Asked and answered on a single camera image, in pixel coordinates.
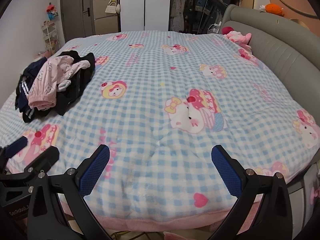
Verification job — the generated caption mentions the grey door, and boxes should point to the grey door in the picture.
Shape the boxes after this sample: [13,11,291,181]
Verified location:
[60,0,95,43]

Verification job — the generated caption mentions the beige cabinet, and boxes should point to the beige cabinet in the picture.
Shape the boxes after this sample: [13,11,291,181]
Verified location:
[93,0,119,35]

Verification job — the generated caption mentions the pink plush toy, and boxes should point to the pink plush toy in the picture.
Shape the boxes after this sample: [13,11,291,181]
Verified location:
[226,30,252,49]

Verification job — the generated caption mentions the grey padded headboard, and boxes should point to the grey padded headboard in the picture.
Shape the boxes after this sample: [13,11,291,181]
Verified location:
[222,4,320,205]

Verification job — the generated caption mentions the blue checked printed blanket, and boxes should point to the blue checked printed blanket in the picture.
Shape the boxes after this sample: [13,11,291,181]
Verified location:
[0,30,317,227]

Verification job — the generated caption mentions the black garment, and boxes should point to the black garment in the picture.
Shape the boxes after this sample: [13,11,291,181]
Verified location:
[54,50,96,116]

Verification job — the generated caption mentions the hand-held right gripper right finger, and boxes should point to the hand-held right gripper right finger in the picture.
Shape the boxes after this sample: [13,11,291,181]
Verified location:
[207,145,293,240]

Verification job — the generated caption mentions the glass door wardrobe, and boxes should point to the glass door wardrobe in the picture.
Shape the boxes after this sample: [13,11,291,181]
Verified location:
[169,0,240,35]

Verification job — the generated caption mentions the white handbag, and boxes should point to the white handbag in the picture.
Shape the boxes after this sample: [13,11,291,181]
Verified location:
[104,2,117,14]

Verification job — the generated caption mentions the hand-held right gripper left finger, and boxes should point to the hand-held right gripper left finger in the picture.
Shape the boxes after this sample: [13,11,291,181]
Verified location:
[27,144,118,240]

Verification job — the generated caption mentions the white wardrobe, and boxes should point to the white wardrobe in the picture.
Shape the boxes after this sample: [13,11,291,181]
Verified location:
[120,0,172,32]

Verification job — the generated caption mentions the red blue wall plush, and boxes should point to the red blue wall plush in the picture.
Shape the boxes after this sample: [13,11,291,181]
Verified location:
[46,2,59,20]

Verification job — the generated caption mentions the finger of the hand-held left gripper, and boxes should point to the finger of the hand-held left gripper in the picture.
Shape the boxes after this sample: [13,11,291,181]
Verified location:
[0,136,28,167]
[24,145,60,175]

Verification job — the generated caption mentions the pink printed pajama pants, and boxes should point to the pink printed pajama pants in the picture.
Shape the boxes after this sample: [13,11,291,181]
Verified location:
[27,54,91,111]

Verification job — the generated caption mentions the orange plush toy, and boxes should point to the orange plush toy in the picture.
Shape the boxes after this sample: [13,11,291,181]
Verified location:
[265,3,285,17]

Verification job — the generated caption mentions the white storage rack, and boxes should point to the white storage rack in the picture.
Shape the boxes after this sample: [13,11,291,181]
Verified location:
[41,21,60,55]

